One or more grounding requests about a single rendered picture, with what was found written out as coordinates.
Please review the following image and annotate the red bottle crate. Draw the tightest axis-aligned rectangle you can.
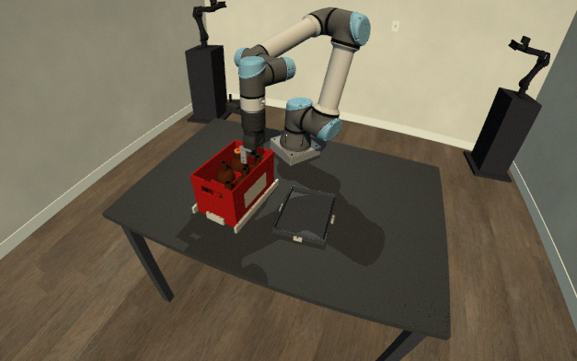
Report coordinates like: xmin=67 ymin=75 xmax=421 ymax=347
xmin=190 ymin=142 xmax=274 ymax=227

